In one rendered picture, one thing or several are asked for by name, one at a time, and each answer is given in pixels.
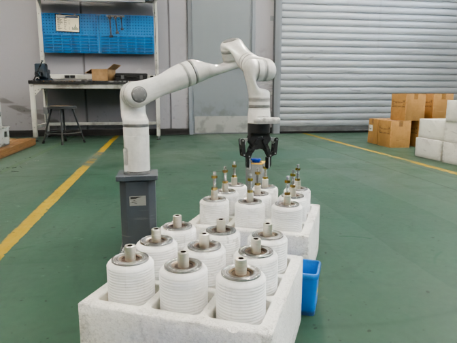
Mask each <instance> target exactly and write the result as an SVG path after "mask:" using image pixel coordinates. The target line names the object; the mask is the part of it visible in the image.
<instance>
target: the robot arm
mask: <svg viewBox="0 0 457 343"><path fill-rule="evenodd" d="M220 51H221V54H222V60H223V63H221V64H217V65H214V64H210V63H205V62H203V61H198V60H194V59H190V60H187V61H184V62H182V63H179V64H177V65H174V66H173V67H170V68H169V69H167V70H166V71H164V72H163V73H161V74H159V75H157V76H154V77H152V78H148V79H145V80H140V81H134V82H127V83H126V84H125V85H124V86H123V87H122V88H121V90H120V110H121V117H122V124H123V138H124V148H123V154H124V174H125V175H144V174H149V173H150V141H149V120H148V117H147V115H146V105H147V104H148V103H150V102H152V101H154V100H155V99H158V98H159V97H162V96H163V95H166V94H169V93H173V92H176V91H180V90H182V89H184V88H188V87H189V86H192V85H195V84H197V83H199V82H202V81H204V80H206V79H208V78H211V77H213V76H217V75H219V74H223V73H225V72H228V71H231V70H234V69H238V68H240V70H242V71H243V74H244V77H245V79H246V84H247V88H248V95H249V108H248V136H247V138H243V139H241V138H239V152H240V155H241V156H243V157H245V158H246V167H247V169H251V156H252V153H253V152H254V151H255V150H258V149H263V150H264V152H265V154H266V156H267V157H265V167H266V168H267V169H269V168H270V166H271V157H272V156H273V155H276V154H277V145H278V138H277V137H271V136H270V124H280V118H279V117H271V114H270V92H269V91H268V90H266V89H263V88H259V87H258V86H257V84H256V82H268V81H271V80H272V79H274V77H275V75H276V66H275V63H274V62H273V61H272V60H270V59H266V58H263V57H259V56H256V55H255V54H253V53H251V52H250V51H249V50H248V48H247V47H246V46H245V44H244V43H243V42H242V40H241V39H239V38H230V39H226V40H224V41H223V42H222V43H221V45H220ZM270 140H271V151H270V148H269V146H268V143H269V142H270ZM246 142H248V144H249V146H248V149H247V152H246V147H245V145H246Z"/></svg>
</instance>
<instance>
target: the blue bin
mask: <svg viewBox="0 0 457 343"><path fill-rule="evenodd" d="M320 269H321V262H320V261H317V260H311V259H303V278H302V300H301V315H306V316H313V315H314V314H315V311H316V304H317V298H318V281H319V275H320Z"/></svg>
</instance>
